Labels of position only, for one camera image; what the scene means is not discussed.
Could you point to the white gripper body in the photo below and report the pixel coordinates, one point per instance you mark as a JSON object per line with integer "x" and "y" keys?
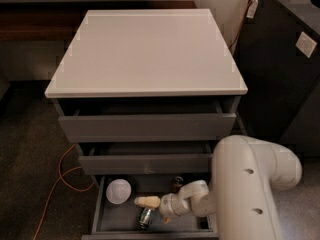
{"x": 167, "y": 205}

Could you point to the grey bottom drawer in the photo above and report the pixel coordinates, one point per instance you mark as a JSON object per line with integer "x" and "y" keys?
{"x": 120, "y": 222}

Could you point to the grey drawer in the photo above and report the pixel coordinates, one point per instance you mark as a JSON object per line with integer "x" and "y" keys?
{"x": 120, "y": 222}
{"x": 148, "y": 158}
{"x": 147, "y": 127}

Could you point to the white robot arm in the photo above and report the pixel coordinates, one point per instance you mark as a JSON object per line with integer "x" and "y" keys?
{"x": 244, "y": 172}

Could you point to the brown round can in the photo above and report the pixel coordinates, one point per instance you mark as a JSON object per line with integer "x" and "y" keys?
{"x": 176, "y": 184}

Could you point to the grey middle drawer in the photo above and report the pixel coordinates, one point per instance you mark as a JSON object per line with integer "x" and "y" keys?
{"x": 148, "y": 158}

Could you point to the grey top drawer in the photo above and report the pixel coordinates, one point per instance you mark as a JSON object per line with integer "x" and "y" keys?
{"x": 147, "y": 127}

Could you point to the grey drawer cabinet white top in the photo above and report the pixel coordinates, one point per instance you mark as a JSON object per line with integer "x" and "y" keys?
{"x": 125, "y": 62}

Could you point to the black cabinet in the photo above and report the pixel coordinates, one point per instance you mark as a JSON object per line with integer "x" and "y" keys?
{"x": 283, "y": 100}

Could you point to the dark wooden bench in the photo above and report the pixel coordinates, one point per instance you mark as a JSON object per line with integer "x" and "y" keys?
{"x": 56, "y": 21}

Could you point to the white square label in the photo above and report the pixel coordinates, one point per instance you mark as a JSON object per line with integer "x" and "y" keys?
{"x": 306, "y": 44}

